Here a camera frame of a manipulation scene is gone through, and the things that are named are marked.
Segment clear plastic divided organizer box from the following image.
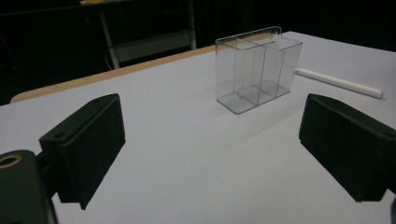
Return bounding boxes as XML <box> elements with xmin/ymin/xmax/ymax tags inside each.
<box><xmin>214</xmin><ymin>25</ymin><xmax>304</xmax><ymax>115</ymax></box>

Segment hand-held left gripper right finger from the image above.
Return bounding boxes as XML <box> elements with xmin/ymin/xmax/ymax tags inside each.
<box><xmin>298</xmin><ymin>92</ymin><xmax>396</xmax><ymax>203</ymax></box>

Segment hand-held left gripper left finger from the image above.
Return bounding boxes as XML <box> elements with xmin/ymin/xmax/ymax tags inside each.
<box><xmin>38</xmin><ymin>92</ymin><xmax>127</xmax><ymax>211</ymax></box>

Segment metal stand frame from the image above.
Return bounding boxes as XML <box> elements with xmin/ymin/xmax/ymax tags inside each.
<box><xmin>98</xmin><ymin>0</ymin><xmax>198</xmax><ymax>70</ymax></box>

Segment white pen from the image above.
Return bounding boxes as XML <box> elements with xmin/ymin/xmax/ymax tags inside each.
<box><xmin>294</xmin><ymin>67</ymin><xmax>386</xmax><ymax>100</ymax></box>

